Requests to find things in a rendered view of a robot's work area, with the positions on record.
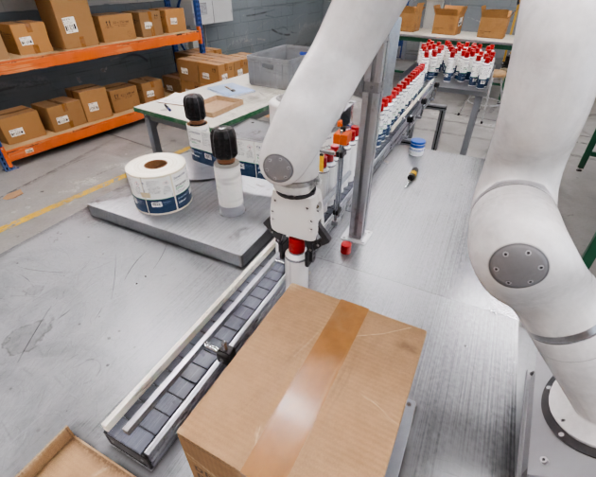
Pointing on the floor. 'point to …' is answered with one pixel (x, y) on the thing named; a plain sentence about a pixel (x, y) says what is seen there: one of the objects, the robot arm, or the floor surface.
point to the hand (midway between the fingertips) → (296, 253)
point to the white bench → (257, 108)
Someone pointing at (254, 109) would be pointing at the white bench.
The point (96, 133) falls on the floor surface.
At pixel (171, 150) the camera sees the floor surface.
